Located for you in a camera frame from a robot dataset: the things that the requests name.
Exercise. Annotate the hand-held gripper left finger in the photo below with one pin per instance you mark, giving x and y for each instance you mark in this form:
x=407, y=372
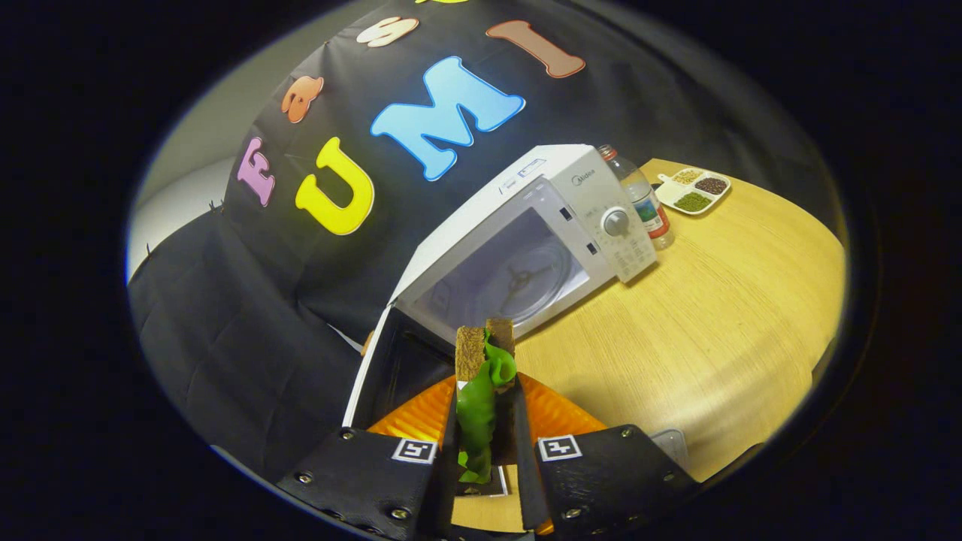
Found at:
x=447, y=481

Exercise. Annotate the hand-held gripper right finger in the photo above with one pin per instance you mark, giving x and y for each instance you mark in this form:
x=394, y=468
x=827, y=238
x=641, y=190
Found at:
x=526, y=481

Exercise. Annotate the toy sandwich with lettuce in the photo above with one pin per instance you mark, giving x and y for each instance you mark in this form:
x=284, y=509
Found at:
x=481, y=406

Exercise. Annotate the white microwave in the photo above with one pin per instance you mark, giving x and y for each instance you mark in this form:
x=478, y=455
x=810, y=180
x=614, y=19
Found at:
x=571, y=188

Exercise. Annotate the clear plastic tray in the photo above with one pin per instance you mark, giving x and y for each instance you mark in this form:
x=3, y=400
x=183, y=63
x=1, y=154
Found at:
x=671, y=445

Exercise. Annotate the clear plastic water bottle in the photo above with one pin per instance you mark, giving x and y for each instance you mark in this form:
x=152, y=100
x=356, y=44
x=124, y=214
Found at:
x=646, y=207

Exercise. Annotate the white divided bean dish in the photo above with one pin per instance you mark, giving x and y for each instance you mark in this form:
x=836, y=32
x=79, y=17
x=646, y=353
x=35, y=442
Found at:
x=691, y=191

